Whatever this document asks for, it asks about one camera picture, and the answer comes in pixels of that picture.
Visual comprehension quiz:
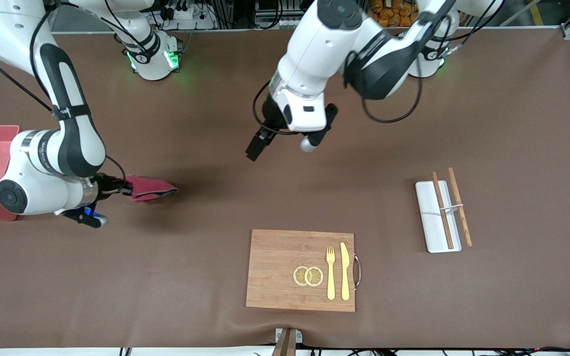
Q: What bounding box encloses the red grey cloth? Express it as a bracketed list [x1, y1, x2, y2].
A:
[126, 175, 179, 204]

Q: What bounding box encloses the bamboo cutting board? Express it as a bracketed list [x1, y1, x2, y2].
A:
[245, 229, 356, 313]

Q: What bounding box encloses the orange snack bag pile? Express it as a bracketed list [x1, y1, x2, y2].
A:
[368, 0, 422, 28]

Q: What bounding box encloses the white power strip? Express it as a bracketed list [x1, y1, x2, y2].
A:
[159, 4, 215, 30]

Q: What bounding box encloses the yellow plastic fork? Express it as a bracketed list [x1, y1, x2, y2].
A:
[326, 246, 336, 301]

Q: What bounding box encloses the yellow plastic knife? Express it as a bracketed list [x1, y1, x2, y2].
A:
[339, 242, 351, 301]

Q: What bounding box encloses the white rectangular tray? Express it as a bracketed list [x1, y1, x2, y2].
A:
[415, 180, 463, 254]

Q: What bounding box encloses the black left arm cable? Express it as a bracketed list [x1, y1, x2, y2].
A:
[343, 0, 506, 124]

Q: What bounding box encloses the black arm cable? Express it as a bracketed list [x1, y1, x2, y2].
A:
[343, 0, 506, 124]
[0, 0, 128, 184]

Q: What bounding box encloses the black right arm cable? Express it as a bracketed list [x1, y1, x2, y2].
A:
[0, 0, 128, 184]

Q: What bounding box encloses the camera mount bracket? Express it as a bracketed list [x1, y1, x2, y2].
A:
[271, 327, 303, 356]

